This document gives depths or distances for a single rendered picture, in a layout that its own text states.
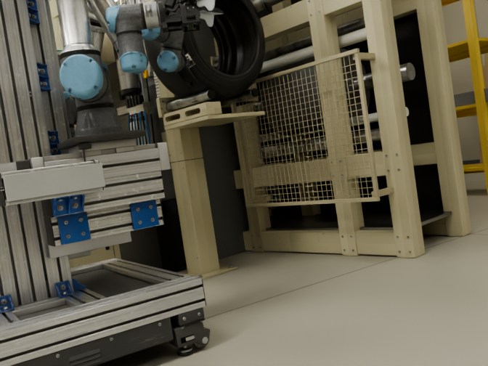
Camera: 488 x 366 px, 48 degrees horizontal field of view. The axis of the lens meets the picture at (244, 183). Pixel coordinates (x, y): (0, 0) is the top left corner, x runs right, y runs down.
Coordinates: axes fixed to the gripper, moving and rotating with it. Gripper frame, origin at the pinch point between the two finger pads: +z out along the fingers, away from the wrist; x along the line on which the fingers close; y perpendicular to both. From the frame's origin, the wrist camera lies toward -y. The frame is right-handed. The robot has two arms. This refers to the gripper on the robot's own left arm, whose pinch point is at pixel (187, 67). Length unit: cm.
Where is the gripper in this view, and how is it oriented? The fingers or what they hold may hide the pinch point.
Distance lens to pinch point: 239.1
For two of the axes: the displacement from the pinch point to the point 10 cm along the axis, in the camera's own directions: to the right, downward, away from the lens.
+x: -8.7, 4.6, 1.7
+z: 0.9, -1.9, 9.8
